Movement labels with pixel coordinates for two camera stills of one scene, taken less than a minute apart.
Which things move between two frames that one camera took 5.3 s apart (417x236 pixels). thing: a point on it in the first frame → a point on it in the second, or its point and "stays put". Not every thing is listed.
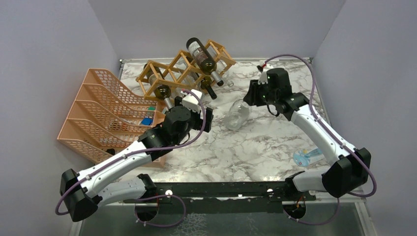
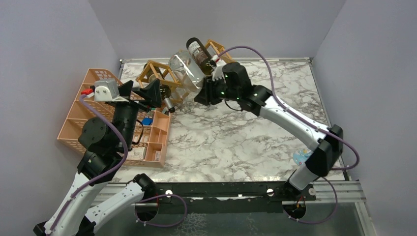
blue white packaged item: x=304 y=158 stays put
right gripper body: x=268 y=96 → x=231 y=94
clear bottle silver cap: x=237 y=115 → x=189 y=76
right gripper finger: x=253 y=96 → x=211 y=93
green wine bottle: x=205 y=62 stays put
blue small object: x=147 y=121 stays put
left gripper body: x=196 y=122 → x=126 y=115
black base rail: x=223 y=197 stays put
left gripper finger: x=209 y=117 → x=152 y=93
